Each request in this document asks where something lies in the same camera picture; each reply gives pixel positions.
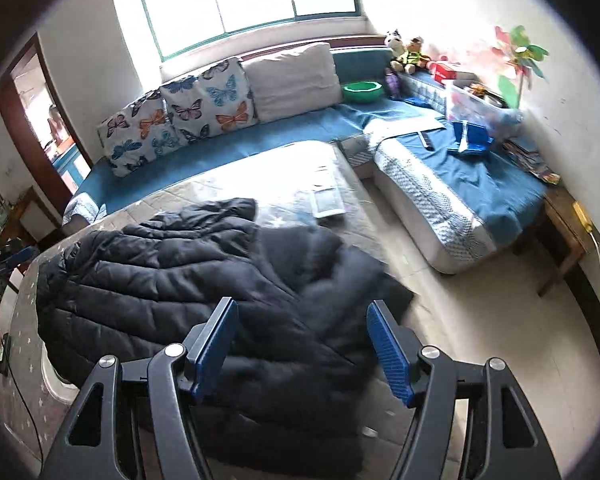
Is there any small wooden table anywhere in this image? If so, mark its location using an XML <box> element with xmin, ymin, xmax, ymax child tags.
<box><xmin>5</xmin><ymin>185</ymin><xmax>63</xmax><ymax>241</ymax></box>

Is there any green bowl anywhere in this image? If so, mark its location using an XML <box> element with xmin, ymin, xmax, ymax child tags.
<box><xmin>341</xmin><ymin>80</ymin><xmax>385</xmax><ymax>105</ymax></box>

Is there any black puffer jacket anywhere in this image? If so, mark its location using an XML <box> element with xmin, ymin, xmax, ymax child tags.
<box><xmin>36</xmin><ymin>197</ymin><xmax>415</xmax><ymax>436</ymax></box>

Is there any white pillow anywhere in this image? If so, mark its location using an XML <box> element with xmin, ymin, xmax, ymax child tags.
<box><xmin>241</xmin><ymin>41</ymin><xmax>343</xmax><ymax>123</ymax></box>

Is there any red box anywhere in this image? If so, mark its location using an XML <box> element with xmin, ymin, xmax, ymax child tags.
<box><xmin>426</xmin><ymin>60</ymin><xmax>463</xmax><ymax>82</ymax></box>

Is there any colourful pinwheel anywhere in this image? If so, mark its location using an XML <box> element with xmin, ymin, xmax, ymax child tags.
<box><xmin>490</xmin><ymin>24</ymin><xmax>551</xmax><ymax>108</ymax></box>

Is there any butterfly print pillow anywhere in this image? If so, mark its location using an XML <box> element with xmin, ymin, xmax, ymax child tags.
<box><xmin>97</xmin><ymin>89</ymin><xmax>173</xmax><ymax>178</ymax></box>
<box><xmin>159</xmin><ymin>56</ymin><xmax>258</xmax><ymax>147</ymax></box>

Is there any wooden side table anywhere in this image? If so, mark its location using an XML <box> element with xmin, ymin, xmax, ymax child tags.
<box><xmin>512</xmin><ymin>185</ymin><xmax>600</xmax><ymax>297</ymax></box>

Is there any brown wooden door frame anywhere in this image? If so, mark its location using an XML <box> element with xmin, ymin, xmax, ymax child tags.
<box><xmin>0</xmin><ymin>32</ymin><xmax>96</xmax><ymax>196</ymax></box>

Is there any yellow item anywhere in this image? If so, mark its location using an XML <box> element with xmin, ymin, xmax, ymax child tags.
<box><xmin>572</xmin><ymin>201</ymin><xmax>598</xmax><ymax>233</ymax></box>

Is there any stack of magazines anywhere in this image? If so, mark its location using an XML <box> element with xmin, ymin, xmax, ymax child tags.
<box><xmin>502</xmin><ymin>137</ymin><xmax>562</xmax><ymax>185</ymax></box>

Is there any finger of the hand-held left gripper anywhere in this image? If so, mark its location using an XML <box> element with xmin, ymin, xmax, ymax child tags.
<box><xmin>0</xmin><ymin>245</ymin><xmax>37</xmax><ymax>273</ymax></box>

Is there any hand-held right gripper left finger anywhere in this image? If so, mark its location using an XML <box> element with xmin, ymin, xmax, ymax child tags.
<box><xmin>40</xmin><ymin>296</ymin><xmax>240</xmax><ymax>480</ymax></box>

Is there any clear plastic storage box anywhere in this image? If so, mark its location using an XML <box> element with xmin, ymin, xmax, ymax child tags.
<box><xmin>445</xmin><ymin>80</ymin><xmax>523</xmax><ymax>133</ymax></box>

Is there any white paper sheet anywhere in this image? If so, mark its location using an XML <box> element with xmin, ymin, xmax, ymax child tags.
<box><xmin>362</xmin><ymin>116</ymin><xmax>446</xmax><ymax>143</ymax></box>

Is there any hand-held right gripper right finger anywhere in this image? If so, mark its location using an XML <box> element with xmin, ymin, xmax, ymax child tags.
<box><xmin>366</xmin><ymin>300</ymin><xmax>563</xmax><ymax>480</ymax></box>

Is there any blue folded box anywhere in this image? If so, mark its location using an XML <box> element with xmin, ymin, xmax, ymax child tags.
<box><xmin>447</xmin><ymin>120</ymin><xmax>495</xmax><ymax>160</ymax></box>

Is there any plush toy in yellow vest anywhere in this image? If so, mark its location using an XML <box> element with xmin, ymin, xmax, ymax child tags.
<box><xmin>390</xmin><ymin>36</ymin><xmax>433</xmax><ymax>76</ymax></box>

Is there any light blue cabinet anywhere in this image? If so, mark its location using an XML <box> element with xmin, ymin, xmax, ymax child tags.
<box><xmin>50</xmin><ymin>140</ymin><xmax>92</xmax><ymax>196</ymax></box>

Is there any plush cow toy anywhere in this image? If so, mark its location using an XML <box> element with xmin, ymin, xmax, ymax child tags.
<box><xmin>384</xmin><ymin>29</ymin><xmax>407</xmax><ymax>63</ymax></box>

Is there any white tray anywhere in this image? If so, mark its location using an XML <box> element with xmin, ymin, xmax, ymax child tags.
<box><xmin>310</xmin><ymin>186</ymin><xmax>347</xmax><ymax>219</ymax></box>

